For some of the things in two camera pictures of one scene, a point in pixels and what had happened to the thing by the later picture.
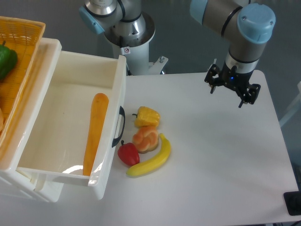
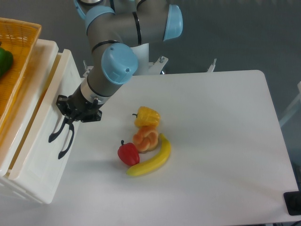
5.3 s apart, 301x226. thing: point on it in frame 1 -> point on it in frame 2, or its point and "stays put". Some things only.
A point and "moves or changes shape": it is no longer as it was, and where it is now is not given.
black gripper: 237,81 -> 75,107
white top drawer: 55,140 moves or changes shape
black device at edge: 292,200 stays put
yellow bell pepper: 146,117 stays put
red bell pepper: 128,153 stays put
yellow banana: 153,164 stays put
